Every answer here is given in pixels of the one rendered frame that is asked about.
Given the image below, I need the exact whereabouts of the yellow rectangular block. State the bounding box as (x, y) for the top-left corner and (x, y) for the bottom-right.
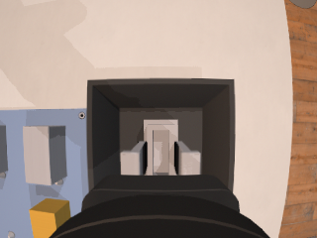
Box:
(29, 198), (71, 238)

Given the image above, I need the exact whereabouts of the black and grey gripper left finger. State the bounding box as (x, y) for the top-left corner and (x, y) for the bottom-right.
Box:
(121, 141), (148, 176)

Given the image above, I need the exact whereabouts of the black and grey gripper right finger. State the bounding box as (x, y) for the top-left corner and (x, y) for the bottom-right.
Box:
(174, 141), (201, 176)

